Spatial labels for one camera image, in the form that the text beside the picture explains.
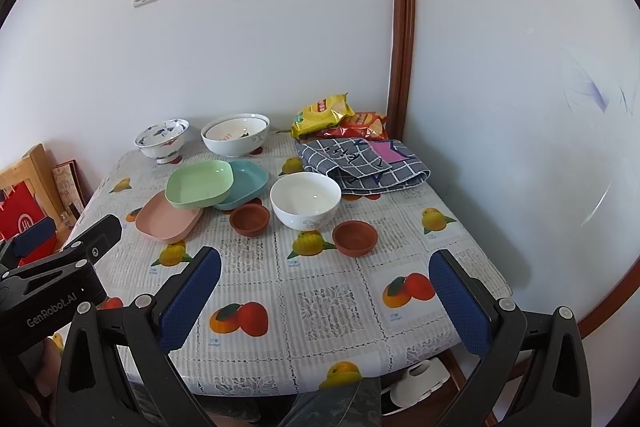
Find large white outer bowl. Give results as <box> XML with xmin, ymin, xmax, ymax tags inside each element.
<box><xmin>201</xmin><ymin>113</ymin><xmax>270</xmax><ymax>158</ymax></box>

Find plain white bowl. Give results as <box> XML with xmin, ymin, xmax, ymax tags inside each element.
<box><xmin>269</xmin><ymin>172</ymin><xmax>342</xmax><ymax>232</ymax></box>

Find grey checked cloth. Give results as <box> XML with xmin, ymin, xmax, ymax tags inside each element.
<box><xmin>296</xmin><ymin>138</ymin><xmax>431</xmax><ymax>196</ymax></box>

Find red chips bag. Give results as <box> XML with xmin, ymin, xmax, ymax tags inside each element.
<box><xmin>316</xmin><ymin>112</ymin><xmax>388</xmax><ymax>141</ymax></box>

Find green square plate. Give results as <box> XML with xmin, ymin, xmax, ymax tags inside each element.
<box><xmin>165</xmin><ymin>160</ymin><xmax>234</xmax><ymax>210</ymax></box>

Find teal square plate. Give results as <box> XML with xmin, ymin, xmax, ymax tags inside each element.
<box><xmin>214</xmin><ymin>159</ymin><xmax>269</xmax><ymax>211</ymax></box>

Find wooden side cabinet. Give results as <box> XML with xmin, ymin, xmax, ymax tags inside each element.
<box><xmin>1</xmin><ymin>143</ymin><xmax>76</xmax><ymax>251</ymax></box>

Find blue pattern footed bowl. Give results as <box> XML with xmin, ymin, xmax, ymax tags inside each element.
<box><xmin>134</xmin><ymin>118</ymin><xmax>190</xmax><ymax>165</ymax></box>

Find white object under table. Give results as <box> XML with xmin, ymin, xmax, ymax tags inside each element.
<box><xmin>390</xmin><ymin>358</ymin><xmax>450</xmax><ymax>410</ymax></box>

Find pink square plate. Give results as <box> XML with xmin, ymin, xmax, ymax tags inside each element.
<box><xmin>134</xmin><ymin>192</ymin><xmax>203</xmax><ymax>244</ymax></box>

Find brown clay small bowl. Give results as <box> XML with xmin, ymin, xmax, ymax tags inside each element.
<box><xmin>229</xmin><ymin>204</ymin><xmax>270</xmax><ymax>237</ymax></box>

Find yellow chips bag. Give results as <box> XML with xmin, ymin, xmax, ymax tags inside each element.
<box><xmin>291</xmin><ymin>93</ymin><xmax>355</xmax><ymax>139</ymax></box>

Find fruit print tablecloth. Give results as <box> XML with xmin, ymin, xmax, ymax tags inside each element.
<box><xmin>76</xmin><ymin>152</ymin><xmax>511</xmax><ymax>397</ymax></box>

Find brown wooden door frame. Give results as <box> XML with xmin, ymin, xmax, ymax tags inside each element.
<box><xmin>386</xmin><ymin>0</ymin><xmax>416</xmax><ymax>140</ymax></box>

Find patterned brown book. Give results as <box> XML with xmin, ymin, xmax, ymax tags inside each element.
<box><xmin>52</xmin><ymin>159</ymin><xmax>86</xmax><ymax>219</ymax></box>

